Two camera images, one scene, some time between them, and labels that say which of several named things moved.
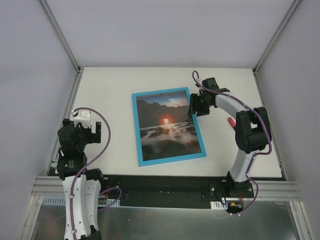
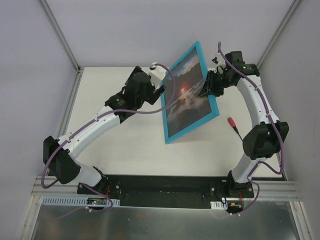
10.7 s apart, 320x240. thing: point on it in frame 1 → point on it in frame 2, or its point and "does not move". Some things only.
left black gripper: x=89 y=132 → x=152 y=92
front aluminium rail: x=46 y=186 does not move
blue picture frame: x=142 y=163 → x=209 y=118
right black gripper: x=195 y=104 → x=213 y=83
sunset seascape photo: x=165 y=129 → x=187 y=108
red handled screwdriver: x=232 y=122 does not move
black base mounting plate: x=168 y=191 does not move
